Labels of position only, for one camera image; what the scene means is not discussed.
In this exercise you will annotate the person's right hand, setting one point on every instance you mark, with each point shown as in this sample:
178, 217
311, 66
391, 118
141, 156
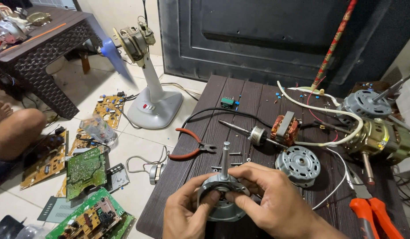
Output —
274, 199

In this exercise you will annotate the person's left hand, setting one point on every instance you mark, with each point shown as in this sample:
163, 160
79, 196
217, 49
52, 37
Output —
181, 212

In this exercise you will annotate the silver motor housing with shaft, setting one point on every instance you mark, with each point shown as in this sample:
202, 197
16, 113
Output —
224, 156

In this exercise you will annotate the silver motor end cover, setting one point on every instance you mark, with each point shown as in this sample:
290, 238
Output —
297, 166

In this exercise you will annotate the rotor with long shaft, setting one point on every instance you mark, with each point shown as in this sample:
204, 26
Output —
258, 135

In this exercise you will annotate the copper wound stator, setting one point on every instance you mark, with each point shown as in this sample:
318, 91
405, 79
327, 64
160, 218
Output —
284, 127

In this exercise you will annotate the grey metal shield plate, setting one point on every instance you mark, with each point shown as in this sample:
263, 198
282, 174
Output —
118, 177

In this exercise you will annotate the green board with yellow module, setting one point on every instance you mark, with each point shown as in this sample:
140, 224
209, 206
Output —
92, 219

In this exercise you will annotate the green circuit board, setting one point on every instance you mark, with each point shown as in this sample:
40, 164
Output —
87, 172

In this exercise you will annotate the scattered small blue capacitors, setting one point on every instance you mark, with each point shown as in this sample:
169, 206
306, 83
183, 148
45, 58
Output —
279, 95

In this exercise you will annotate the small green component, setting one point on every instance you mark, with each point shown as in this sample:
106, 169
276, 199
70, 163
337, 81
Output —
227, 103

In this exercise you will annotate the white stand fan body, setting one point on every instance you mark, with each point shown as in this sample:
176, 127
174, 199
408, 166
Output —
155, 99

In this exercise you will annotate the clear plastic bag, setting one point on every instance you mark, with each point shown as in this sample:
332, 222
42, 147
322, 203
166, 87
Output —
98, 129

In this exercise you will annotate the gold fan motor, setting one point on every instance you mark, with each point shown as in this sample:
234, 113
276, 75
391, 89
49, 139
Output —
380, 139

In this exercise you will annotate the pale yellow circuit board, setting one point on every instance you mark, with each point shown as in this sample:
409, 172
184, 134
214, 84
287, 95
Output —
79, 142

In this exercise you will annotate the grey vented metal plate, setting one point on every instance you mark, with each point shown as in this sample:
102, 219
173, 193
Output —
57, 210

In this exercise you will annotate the grey fan motor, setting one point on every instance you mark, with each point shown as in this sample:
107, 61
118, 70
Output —
364, 104

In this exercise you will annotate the brown circuit board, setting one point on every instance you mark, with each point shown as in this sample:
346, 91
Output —
45, 159

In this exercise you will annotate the black metal door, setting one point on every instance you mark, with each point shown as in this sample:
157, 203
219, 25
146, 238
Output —
258, 36

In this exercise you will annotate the red patterned stick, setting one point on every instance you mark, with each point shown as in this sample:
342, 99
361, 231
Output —
334, 43

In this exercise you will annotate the blue fan blade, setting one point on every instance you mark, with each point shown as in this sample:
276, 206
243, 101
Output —
117, 58

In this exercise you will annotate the black plastic cover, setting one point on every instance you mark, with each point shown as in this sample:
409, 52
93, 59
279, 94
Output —
5, 229

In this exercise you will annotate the dark woven plastic table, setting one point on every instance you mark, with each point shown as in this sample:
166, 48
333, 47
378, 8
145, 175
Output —
42, 53

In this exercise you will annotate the orange stick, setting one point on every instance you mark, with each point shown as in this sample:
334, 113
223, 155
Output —
35, 36

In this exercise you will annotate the heap of fan parts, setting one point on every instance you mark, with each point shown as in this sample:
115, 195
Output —
9, 26

